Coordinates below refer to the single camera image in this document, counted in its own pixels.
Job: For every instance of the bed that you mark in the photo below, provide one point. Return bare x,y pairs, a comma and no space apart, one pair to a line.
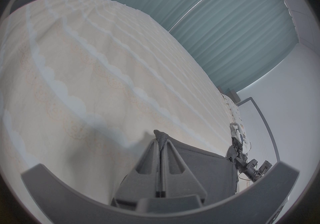
100,67

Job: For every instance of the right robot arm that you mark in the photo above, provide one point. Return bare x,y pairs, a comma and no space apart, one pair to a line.
265,168

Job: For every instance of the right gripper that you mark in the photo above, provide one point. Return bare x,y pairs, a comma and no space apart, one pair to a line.
250,169

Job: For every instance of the black T-shirt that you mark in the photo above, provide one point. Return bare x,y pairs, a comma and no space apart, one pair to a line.
207,173

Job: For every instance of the white printed pillow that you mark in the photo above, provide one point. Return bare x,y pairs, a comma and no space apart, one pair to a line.
235,112

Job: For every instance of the grey bedside table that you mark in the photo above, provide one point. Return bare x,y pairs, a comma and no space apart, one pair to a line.
228,92

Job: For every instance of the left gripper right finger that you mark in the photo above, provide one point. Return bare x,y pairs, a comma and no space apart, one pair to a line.
182,183

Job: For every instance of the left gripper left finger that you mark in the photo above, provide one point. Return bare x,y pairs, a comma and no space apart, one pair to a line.
140,183

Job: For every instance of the black shiny garment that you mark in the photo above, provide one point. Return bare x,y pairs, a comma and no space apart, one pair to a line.
233,151

